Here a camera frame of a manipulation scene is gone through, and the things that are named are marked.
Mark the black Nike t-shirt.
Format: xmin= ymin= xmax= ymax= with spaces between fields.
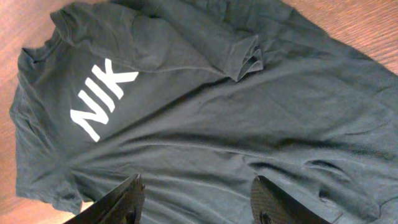
xmin=9 ymin=1 xmax=397 ymax=223

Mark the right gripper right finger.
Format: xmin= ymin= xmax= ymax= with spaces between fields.
xmin=250 ymin=175 xmax=330 ymax=224

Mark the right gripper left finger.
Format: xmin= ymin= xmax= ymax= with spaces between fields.
xmin=64 ymin=174 xmax=145 ymax=224

